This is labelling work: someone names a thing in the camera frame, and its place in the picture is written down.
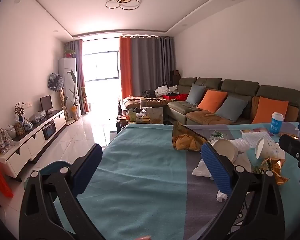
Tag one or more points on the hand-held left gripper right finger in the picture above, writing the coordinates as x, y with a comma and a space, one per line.
216, 170

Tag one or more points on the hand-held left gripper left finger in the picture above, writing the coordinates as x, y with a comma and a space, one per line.
90, 165

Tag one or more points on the gold snack wrapper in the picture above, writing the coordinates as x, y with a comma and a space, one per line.
275, 170

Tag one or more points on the teal plastic bin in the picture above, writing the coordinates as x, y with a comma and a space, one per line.
52, 167

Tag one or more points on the white foam net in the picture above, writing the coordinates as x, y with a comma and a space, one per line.
255, 136
240, 146

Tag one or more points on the small gold snack packet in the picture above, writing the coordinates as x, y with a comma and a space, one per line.
290, 136

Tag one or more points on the white tissue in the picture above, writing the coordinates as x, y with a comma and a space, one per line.
200, 170
221, 196

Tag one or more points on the plain white paper cup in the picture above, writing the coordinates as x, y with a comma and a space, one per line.
225, 150

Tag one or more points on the floral paper cup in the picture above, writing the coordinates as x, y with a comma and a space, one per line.
270, 150

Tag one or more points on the green white snack wrapper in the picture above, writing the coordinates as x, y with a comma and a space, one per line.
216, 135

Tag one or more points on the large gold snack bag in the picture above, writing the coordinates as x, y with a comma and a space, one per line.
187, 141

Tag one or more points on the orange cushion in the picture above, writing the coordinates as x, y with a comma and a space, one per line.
212, 101
267, 110

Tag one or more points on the red snack packet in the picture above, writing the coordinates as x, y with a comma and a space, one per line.
252, 130

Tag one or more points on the dark coffee table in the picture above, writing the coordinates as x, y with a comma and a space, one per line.
118, 127

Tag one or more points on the teal grey blanket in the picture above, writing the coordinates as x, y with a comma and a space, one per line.
140, 180

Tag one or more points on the tall plant yellow pot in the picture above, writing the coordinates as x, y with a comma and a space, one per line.
75, 111

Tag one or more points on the white black TV cabinet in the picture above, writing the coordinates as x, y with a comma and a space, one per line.
32, 142

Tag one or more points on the blue-grey cushion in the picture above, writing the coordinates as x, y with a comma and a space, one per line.
232, 108
195, 95

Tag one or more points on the group of food jars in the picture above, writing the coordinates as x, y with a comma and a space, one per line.
132, 116

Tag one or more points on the clear plastic bag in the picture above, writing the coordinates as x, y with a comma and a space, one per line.
38, 116

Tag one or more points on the blue white ceramic jar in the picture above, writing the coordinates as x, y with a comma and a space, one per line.
28, 125

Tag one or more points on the black monitor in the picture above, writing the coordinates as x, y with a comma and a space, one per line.
46, 102

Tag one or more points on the green sofa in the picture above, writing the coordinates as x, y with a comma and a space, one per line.
236, 85

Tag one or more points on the red cloth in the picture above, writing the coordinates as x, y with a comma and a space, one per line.
180, 97

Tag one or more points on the printed cardboard box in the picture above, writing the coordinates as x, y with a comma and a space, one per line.
155, 115

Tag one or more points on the striped curtain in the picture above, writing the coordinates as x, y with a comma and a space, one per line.
80, 80

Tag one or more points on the white standing air conditioner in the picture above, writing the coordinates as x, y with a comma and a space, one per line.
66, 80

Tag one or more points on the glass ship model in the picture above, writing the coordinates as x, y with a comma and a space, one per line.
3, 142

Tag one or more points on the small plant blue vase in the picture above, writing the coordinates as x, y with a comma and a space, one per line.
19, 108

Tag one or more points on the covered standing fan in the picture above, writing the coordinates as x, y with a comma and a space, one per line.
55, 81

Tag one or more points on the red plastic bag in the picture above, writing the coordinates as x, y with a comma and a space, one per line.
0, 180

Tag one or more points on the dark bag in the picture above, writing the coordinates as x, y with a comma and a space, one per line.
148, 93

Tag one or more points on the white clothes pile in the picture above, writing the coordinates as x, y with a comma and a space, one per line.
165, 90

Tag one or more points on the window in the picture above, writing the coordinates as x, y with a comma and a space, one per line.
102, 65

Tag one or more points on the brown boxes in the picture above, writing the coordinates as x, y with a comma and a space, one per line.
175, 77

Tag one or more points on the orange curtain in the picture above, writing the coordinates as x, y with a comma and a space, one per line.
126, 67

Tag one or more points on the small potted plant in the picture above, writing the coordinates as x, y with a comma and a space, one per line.
68, 53

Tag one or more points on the grey curtain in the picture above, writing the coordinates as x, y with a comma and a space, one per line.
150, 62

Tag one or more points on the picture frame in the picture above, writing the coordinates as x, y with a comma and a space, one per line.
20, 128

